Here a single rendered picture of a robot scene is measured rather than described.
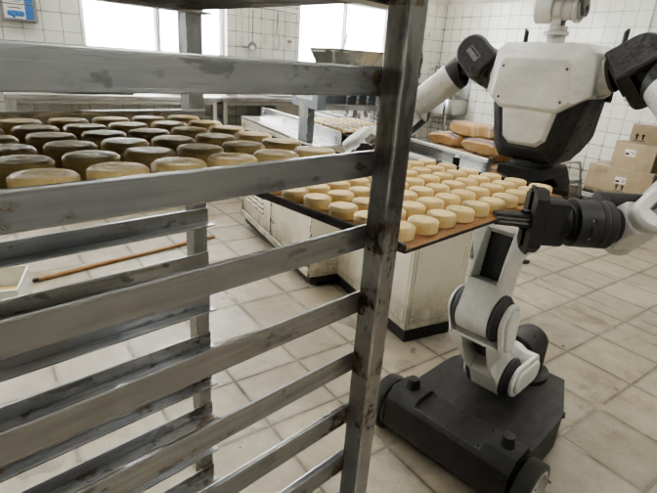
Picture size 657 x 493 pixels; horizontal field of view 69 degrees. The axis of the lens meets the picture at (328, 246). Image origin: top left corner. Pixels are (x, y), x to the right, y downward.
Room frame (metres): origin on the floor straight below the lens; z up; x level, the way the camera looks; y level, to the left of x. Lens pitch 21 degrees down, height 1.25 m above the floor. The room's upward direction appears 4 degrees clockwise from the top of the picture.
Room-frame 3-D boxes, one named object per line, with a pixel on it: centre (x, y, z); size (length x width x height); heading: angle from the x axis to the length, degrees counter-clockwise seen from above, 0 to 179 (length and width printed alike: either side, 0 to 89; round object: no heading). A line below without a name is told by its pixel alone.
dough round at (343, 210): (0.78, -0.02, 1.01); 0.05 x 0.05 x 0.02
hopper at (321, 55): (2.82, -0.13, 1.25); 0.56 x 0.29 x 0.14; 118
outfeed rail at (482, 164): (2.98, -0.20, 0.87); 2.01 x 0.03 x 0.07; 28
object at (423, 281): (2.37, -0.37, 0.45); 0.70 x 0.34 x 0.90; 28
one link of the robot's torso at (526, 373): (1.46, -0.65, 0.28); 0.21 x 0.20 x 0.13; 136
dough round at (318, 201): (0.83, 0.03, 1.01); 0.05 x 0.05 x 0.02
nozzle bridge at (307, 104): (2.82, -0.13, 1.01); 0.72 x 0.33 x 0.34; 118
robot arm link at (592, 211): (0.85, -0.42, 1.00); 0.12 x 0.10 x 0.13; 91
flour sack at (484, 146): (5.81, -1.86, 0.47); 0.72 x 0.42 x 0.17; 132
